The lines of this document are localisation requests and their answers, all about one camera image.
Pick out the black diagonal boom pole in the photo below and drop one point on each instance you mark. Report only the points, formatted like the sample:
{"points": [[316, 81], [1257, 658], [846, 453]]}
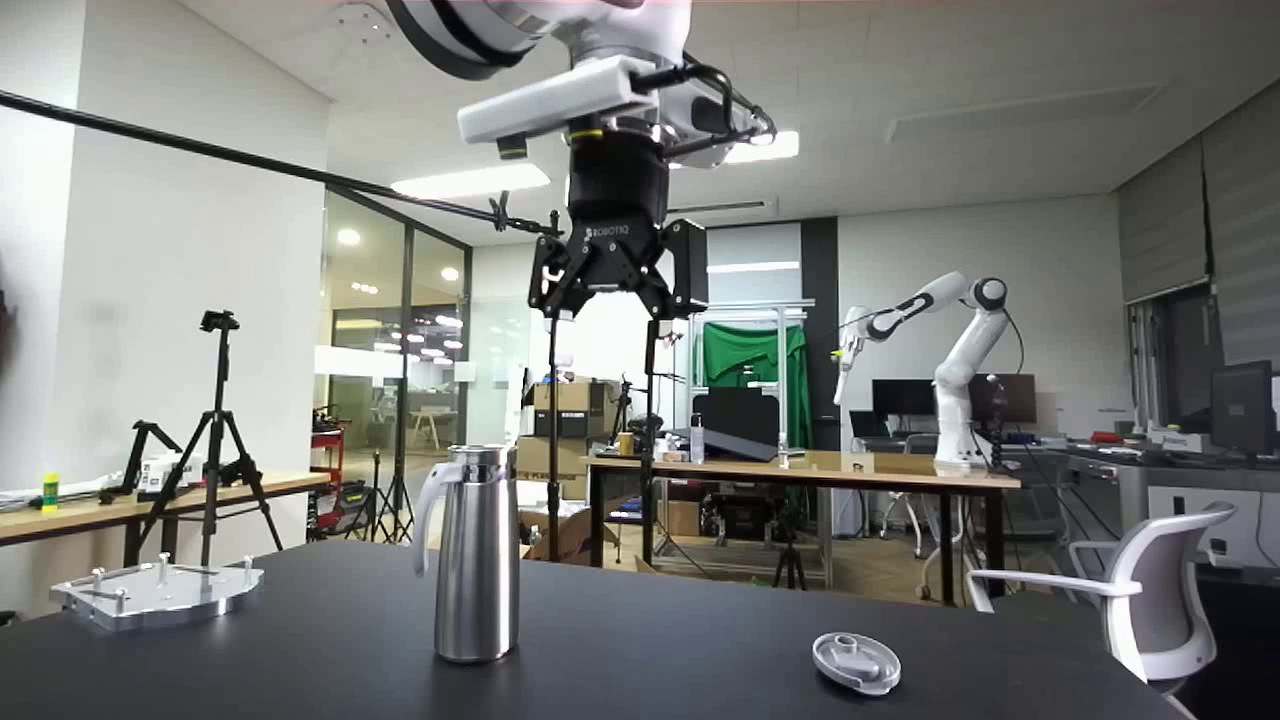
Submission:
{"points": [[76, 119]]}

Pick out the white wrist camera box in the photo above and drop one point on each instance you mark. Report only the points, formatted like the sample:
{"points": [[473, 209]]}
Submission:
{"points": [[689, 109]]}

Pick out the white office chair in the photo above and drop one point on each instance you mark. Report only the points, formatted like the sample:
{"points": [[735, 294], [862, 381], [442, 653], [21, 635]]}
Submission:
{"points": [[1145, 593]]}

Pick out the stainless steel thermos flask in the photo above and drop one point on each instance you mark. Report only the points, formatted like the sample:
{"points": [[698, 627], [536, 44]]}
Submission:
{"points": [[464, 543]]}

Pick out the wooden side bench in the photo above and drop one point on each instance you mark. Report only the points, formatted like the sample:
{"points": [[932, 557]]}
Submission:
{"points": [[21, 524]]}

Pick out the small black tripod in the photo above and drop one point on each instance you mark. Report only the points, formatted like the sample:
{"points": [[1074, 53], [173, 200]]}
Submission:
{"points": [[146, 465]]}

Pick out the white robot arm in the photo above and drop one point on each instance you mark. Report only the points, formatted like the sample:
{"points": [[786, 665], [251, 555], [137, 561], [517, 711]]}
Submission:
{"points": [[478, 39]]}

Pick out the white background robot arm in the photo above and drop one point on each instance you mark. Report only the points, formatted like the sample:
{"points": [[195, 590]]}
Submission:
{"points": [[958, 446]]}

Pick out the green screen backdrop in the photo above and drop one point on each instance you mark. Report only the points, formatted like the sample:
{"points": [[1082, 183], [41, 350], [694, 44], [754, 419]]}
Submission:
{"points": [[735, 357]]}

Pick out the black camera tripod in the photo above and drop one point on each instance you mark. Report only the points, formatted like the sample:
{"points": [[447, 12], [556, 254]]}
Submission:
{"points": [[221, 446]]}

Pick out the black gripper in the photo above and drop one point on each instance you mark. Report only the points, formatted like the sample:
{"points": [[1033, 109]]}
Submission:
{"points": [[623, 233]]}

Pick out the black computer monitor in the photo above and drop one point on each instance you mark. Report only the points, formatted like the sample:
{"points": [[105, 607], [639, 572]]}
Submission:
{"points": [[1241, 408]]}

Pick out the black light stand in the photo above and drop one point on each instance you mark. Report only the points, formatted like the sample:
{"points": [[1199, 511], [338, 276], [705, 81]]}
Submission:
{"points": [[651, 442]]}

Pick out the wooden background table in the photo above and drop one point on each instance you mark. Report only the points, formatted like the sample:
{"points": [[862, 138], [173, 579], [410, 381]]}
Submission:
{"points": [[812, 471]]}

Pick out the clear acrylic plate with bolts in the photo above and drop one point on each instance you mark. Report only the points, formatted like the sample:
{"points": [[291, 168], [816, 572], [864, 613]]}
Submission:
{"points": [[150, 596]]}

